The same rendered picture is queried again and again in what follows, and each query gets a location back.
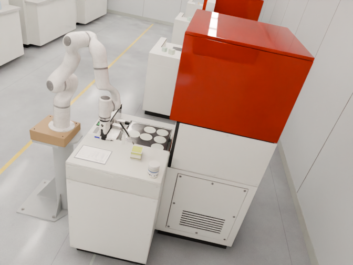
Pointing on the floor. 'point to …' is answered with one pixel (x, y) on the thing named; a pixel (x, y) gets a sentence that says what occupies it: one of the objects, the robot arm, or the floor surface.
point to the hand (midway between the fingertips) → (103, 136)
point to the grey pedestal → (51, 187)
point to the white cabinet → (111, 221)
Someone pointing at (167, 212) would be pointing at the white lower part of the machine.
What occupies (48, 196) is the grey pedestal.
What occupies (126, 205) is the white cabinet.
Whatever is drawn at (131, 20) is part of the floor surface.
